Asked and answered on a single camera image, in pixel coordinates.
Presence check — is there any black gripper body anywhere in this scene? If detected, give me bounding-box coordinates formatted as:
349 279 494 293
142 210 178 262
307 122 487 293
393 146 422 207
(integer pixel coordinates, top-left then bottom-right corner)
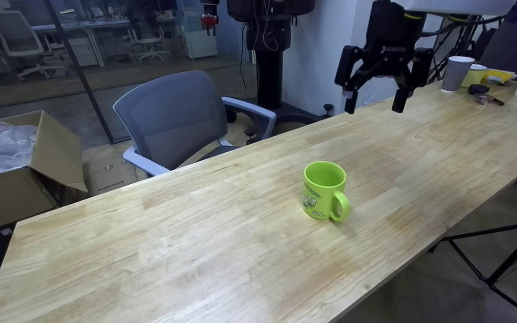
359 0 431 70

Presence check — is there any green mug with print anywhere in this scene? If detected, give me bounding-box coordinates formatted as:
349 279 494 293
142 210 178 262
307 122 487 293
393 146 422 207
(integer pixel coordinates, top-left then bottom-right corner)
302 160 354 225

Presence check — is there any grey paper cup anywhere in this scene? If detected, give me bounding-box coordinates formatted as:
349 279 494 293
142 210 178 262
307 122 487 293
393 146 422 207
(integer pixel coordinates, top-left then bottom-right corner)
440 54 478 95

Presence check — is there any yellow item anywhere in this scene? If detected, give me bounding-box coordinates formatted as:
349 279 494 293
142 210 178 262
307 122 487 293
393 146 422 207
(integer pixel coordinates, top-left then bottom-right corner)
462 63 517 90

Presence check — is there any small black tool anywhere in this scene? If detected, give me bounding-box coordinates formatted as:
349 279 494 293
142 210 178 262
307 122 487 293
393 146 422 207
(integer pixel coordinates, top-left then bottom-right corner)
467 83 508 110

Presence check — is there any dark grey chair back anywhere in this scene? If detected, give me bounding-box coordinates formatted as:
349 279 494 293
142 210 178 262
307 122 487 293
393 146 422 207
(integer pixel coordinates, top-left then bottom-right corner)
478 20 517 78

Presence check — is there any red hanging object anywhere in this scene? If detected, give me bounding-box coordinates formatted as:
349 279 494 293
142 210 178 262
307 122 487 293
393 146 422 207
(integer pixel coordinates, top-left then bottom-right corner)
200 0 223 33

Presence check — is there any grey mesh office chair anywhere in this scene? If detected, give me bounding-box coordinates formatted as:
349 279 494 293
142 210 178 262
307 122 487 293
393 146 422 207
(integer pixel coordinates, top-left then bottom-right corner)
112 69 279 180

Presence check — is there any white background office chair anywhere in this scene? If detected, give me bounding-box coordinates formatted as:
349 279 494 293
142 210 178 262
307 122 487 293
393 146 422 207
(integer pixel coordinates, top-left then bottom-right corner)
122 4 174 65
0 9 56 81

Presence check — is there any black tripod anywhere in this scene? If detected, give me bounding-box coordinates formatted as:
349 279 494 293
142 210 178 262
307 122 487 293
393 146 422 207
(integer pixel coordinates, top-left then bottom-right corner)
428 217 517 323

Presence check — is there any grey background cabinet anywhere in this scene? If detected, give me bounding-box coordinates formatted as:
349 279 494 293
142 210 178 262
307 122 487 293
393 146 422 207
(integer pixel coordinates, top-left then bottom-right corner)
65 33 108 70

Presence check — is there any open cardboard box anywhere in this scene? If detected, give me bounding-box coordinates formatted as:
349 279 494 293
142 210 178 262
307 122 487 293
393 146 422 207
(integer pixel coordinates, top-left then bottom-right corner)
0 110 90 239

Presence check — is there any clear plastic wrap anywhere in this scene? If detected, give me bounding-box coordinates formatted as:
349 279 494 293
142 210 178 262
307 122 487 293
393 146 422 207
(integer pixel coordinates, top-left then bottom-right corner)
0 113 40 183

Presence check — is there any black pedestal stand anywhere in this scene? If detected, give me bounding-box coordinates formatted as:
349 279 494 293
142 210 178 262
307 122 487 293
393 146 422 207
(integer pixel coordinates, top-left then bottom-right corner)
226 0 338 133

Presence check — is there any black glass partition post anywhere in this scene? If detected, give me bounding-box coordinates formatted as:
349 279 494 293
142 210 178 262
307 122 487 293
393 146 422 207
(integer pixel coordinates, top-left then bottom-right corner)
42 0 119 148

